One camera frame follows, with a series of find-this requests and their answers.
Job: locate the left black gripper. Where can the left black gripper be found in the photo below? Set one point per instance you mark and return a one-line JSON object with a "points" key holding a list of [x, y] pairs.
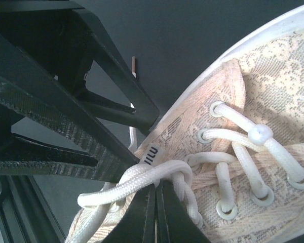
{"points": [[51, 33]]}

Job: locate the white beige sneaker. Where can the white beige sneaker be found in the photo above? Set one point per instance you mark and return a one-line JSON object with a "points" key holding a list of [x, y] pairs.
{"points": [[225, 163]]}

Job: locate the black front frame rail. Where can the black front frame rail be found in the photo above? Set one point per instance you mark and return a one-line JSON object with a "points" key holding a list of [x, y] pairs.
{"points": [[25, 215]]}

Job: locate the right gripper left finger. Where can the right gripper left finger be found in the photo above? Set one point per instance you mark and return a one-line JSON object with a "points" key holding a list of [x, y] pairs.
{"points": [[138, 222]]}

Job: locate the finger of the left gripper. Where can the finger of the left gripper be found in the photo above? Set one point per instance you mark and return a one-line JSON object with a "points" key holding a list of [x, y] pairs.
{"points": [[110, 90], [45, 131]]}

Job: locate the white shoelace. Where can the white shoelace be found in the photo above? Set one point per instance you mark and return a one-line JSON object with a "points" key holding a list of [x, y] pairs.
{"points": [[233, 151]]}

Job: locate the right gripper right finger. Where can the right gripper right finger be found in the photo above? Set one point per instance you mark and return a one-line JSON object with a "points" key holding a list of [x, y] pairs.
{"points": [[173, 222]]}

